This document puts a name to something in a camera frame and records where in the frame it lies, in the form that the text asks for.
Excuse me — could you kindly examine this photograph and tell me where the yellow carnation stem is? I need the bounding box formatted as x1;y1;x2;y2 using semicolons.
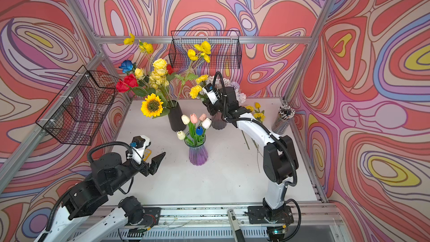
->
254;113;265;123
246;106;255;112
189;85;203;99

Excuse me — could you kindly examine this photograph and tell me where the yellow tulip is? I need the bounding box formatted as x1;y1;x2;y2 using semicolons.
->
241;131;250;150
255;102;264;114

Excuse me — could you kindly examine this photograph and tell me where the sunflower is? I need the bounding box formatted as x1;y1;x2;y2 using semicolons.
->
141;94;163;118

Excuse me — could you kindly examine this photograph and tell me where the purple glass tulip vase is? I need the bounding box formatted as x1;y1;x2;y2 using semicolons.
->
184;137;208;166

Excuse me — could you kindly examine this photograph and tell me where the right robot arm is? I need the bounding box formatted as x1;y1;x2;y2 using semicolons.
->
203;71;299;225

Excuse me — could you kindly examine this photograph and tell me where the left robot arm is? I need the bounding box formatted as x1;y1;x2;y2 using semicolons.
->
36;136;166;242

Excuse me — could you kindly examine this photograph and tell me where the red grey glass vase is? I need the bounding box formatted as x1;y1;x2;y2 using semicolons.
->
212;112;227;130

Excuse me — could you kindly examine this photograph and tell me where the black vase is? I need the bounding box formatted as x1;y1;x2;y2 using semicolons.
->
168;100;186;132

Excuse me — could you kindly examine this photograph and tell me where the yellow calculator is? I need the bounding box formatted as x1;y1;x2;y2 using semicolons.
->
143;149;152;161

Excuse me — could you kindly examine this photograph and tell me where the tulip bunch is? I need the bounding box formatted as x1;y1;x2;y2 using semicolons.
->
176;114;212;142

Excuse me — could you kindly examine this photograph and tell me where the blue tulip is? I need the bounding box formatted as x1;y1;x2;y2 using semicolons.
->
196;126;204;136

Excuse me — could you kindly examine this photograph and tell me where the yellow and lilac bouquet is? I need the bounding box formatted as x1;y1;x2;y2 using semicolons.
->
187;41;246;105

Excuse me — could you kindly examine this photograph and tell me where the patterned pen cup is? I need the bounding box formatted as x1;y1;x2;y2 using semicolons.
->
272;103;296;135

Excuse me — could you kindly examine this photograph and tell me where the mixed rose bouquet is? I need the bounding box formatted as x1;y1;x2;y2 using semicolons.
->
116;34;176;109

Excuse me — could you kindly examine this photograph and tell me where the back black wire basket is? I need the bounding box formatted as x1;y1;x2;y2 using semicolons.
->
169;29;242;70

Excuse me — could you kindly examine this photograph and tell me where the black wire basket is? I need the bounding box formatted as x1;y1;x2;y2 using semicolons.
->
169;29;242;70
35;66;119;146

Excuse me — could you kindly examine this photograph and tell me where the left black wire basket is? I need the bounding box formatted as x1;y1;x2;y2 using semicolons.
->
35;66;119;146

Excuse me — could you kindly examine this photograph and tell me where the tool on front rail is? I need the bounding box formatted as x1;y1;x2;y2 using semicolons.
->
227;209;245;242

